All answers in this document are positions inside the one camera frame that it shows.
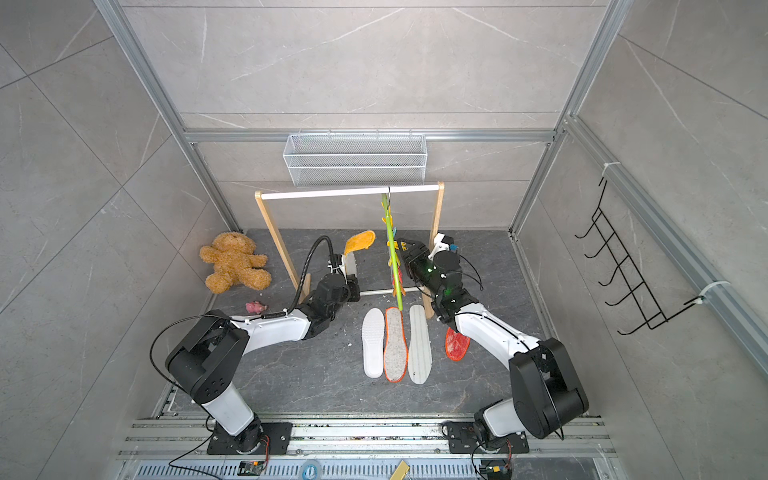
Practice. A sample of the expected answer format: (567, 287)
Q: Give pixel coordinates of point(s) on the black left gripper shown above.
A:
(352, 285)

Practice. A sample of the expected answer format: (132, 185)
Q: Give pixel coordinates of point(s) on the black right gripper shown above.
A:
(422, 254)

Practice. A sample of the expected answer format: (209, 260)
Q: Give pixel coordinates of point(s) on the yellow fuzzy insole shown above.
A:
(360, 241)

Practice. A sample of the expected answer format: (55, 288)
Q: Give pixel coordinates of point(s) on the white foam insole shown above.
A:
(372, 334)

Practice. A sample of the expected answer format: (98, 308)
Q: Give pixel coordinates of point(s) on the grey felt orange-edged insole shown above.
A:
(395, 350)

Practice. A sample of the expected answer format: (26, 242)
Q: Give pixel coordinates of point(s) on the red orange-edged insole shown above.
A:
(456, 345)

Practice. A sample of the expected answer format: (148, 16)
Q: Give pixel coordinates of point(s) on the grey striped insole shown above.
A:
(419, 353)

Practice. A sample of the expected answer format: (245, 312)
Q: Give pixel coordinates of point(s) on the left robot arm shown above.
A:
(205, 361)

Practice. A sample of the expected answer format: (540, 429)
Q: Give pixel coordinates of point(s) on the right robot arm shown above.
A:
(546, 391)

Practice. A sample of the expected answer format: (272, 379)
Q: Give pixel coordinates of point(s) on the green round clip hanger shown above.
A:
(398, 291)

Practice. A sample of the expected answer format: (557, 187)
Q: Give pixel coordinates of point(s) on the pink pig toy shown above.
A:
(255, 308)

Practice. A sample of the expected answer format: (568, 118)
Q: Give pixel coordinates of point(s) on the brown teddy bear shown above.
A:
(235, 262)

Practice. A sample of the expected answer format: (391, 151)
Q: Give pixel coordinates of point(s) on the white wire mesh basket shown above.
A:
(336, 159)

